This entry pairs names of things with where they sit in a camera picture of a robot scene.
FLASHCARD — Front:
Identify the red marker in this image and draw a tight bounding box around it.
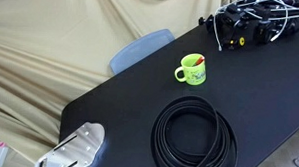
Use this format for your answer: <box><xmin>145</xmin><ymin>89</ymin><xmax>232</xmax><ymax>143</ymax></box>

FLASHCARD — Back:
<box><xmin>192</xmin><ymin>55</ymin><xmax>205</xmax><ymax>67</ymax></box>

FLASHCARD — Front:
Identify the blue chair back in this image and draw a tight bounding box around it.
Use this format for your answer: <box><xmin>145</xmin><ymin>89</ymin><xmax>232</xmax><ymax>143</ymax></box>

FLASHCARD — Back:
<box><xmin>109</xmin><ymin>26</ymin><xmax>176</xmax><ymax>78</ymax></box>

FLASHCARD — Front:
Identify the green cartoon print mug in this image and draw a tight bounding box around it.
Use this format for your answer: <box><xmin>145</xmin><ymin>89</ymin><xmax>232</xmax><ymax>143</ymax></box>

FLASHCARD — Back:
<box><xmin>173</xmin><ymin>52</ymin><xmax>208</xmax><ymax>87</ymax></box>

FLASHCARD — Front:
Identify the coiled black belt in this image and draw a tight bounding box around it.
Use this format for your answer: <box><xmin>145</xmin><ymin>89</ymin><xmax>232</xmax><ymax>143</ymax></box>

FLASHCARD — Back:
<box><xmin>149</xmin><ymin>94</ymin><xmax>241</xmax><ymax>167</ymax></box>

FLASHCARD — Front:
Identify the beige fabric backdrop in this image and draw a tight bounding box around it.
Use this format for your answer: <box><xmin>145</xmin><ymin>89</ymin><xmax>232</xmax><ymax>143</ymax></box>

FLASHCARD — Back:
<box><xmin>0</xmin><ymin>0</ymin><xmax>226</xmax><ymax>167</ymax></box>

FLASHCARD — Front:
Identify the silver metal mounting plate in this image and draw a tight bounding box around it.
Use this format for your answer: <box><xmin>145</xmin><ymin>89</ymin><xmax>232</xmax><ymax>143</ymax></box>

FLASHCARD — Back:
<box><xmin>34</xmin><ymin>120</ymin><xmax>106</xmax><ymax>167</ymax></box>

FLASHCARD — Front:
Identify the black camera clamp equipment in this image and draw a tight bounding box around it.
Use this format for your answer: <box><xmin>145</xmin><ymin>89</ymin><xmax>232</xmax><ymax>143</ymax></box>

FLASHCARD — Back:
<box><xmin>197</xmin><ymin>0</ymin><xmax>299</xmax><ymax>53</ymax></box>

